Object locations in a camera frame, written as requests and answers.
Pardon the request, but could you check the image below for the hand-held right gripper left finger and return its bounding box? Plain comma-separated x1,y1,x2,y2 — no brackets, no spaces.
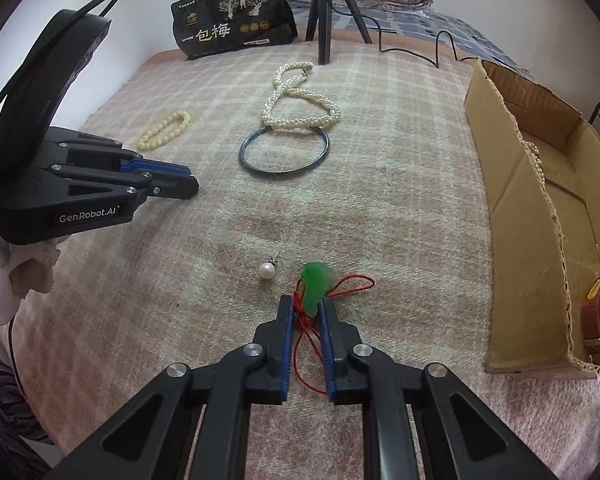
42,295,301,480

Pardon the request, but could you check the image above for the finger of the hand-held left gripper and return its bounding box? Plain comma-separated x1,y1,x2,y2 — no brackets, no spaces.
42,126,194,178
32,163,201,207

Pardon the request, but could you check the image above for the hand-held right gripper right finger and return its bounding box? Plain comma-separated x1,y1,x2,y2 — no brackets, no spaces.
320,300,561,480

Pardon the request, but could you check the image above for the green pendant with red cord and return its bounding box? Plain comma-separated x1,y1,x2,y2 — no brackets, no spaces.
291,261,376,392

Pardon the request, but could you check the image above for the cardboard box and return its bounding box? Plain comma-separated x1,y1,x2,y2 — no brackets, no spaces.
463,57,600,380

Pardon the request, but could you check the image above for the person's left hand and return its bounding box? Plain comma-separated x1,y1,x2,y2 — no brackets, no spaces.
0,217,62,297

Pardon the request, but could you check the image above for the pearl stud earring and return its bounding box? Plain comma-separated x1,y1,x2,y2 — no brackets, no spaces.
258,251,280,283

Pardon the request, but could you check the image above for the blue bangle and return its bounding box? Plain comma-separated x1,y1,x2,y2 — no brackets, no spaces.
239,127,331,179

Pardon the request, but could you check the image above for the pink plaid blanket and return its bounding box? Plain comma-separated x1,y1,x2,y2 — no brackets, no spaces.
10,40,600,480

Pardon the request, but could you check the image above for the black snack bag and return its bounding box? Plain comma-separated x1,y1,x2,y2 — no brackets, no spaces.
171,0,299,61

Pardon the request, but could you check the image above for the black tripod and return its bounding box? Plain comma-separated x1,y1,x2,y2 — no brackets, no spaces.
302,0,374,66

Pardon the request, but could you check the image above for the striped dark clothing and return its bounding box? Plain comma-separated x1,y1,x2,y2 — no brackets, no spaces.
0,344,54,480

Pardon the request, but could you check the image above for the blue checked bedsheet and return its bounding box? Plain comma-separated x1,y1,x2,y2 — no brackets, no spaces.
290,2,536,80

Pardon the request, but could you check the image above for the cream beaded bracelet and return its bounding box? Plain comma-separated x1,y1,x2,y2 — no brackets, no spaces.
137,111,191,151

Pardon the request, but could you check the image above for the long white pearl necklace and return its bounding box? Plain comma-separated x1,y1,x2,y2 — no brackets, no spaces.
261,61,342,132

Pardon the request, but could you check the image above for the thin black cable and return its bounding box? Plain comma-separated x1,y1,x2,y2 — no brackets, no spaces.
7,312,25,402

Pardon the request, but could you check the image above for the black tripod cable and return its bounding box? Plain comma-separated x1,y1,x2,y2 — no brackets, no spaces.
365,10,479,69

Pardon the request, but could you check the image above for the brown strap wristwatch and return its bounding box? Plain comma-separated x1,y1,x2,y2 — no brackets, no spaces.
580,274,600,351

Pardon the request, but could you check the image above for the small pearl necklace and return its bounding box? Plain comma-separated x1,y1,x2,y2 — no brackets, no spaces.
522,140,549,192

